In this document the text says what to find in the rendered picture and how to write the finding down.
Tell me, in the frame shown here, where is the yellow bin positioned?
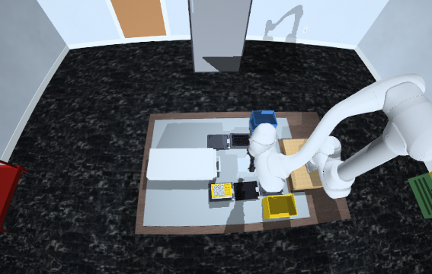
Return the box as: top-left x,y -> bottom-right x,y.
262,194 -> 297,219

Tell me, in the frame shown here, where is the blue open-top bin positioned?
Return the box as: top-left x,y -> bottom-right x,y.
249,110 -> 277,133

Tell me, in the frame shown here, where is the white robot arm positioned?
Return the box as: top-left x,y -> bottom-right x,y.
248,73 -> 432,199

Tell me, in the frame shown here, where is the light grey bench mat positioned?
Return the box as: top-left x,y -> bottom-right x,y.
143,118 -> 310,226

